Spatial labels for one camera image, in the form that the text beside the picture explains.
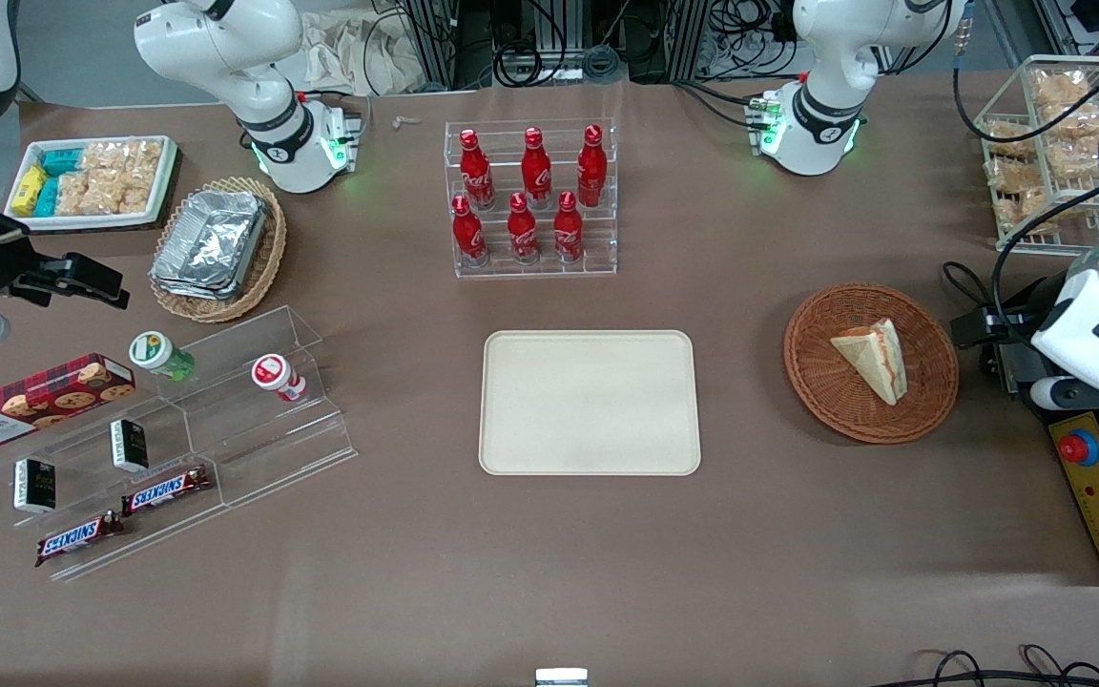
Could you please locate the beige cloth bag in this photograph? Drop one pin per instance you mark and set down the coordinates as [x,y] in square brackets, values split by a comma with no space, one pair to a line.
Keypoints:
[340,52]

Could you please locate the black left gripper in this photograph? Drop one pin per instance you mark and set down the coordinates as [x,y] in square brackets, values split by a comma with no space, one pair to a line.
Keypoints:
[1014,331]

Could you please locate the stacked aluminium foil trays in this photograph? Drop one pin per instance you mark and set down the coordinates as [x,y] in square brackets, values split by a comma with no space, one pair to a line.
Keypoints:
[211,243]

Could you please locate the yellow snack packet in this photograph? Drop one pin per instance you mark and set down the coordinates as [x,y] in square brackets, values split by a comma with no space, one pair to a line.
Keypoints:
[29,189]

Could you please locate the red capped drink bottle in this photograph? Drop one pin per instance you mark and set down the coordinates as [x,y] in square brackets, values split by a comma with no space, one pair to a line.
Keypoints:
[275,375]

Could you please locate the brown round wicker basket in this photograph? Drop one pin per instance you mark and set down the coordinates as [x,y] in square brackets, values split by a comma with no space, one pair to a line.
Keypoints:
[826,401]

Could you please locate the red tartan cookie box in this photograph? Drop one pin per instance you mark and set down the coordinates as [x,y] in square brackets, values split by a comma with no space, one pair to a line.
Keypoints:
[34,401]

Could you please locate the clear rice cracker bag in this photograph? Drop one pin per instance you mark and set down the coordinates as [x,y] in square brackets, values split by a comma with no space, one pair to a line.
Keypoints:
[96,194]
[125,157]

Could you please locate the teal snack packet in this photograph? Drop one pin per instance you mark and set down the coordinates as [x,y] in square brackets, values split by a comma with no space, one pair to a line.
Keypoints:
[61,161]
[48,197]

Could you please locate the clear acrylic stepped shelf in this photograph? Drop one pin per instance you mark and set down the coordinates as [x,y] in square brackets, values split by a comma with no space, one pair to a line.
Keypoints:
[263,448]

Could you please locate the red cola bottle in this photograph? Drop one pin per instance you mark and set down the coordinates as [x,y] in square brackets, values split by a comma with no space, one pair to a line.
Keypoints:
[466,231]
[536,170]
[591,167]
[568,229]
[476,172]
[522,231]

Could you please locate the cream rectangular tray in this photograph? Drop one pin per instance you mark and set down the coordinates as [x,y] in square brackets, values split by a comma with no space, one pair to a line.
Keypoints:
[588,401]

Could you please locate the triangular sandwich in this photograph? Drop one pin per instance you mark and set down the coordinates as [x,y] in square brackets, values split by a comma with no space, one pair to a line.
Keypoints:
[872,358]

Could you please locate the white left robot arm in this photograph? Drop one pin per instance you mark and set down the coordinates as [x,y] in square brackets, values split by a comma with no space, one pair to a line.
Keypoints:
[826,95]

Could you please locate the clear acrylic bottle rack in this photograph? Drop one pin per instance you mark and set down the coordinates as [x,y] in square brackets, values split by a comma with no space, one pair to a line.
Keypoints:
[530,272]

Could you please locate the black table appliance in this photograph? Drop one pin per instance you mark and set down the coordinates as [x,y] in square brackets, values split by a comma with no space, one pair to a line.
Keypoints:
[1015,370]

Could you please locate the clear fried snack bag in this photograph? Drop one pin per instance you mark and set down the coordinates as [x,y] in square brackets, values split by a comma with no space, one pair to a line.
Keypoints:
[1009,138]
[1074,159]
[1012,175]
[1022,208]
[1060,88]
[1079,120]

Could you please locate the aluminium frame rack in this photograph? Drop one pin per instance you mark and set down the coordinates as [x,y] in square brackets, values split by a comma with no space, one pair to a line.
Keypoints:
[435,38]

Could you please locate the green capped drink bottle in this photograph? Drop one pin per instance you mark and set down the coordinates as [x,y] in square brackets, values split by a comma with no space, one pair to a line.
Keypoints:
[156,353]

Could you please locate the red emergency stop button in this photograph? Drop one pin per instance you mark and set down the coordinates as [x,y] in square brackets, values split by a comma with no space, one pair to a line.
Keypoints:
[1079,448]

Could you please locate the small black box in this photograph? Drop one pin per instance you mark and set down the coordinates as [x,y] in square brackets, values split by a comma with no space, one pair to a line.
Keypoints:
[129,445]
[34,486]

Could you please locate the white rectangular snack tray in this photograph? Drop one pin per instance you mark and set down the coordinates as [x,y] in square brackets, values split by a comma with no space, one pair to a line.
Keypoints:
[96,223]

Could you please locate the light oval wicker basket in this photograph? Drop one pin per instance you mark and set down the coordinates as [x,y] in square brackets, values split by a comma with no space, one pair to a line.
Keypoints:
[268,258]

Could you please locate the small clear plastic piece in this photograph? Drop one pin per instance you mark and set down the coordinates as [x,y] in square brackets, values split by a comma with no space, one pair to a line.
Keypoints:
[406,121]

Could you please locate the brown Snickers bar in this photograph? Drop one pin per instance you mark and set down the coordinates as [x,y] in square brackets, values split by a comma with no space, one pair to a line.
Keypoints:
[166,489]
[77,538]

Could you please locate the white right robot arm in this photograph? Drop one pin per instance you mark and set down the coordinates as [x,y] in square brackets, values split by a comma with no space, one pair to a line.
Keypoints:
[225,48]

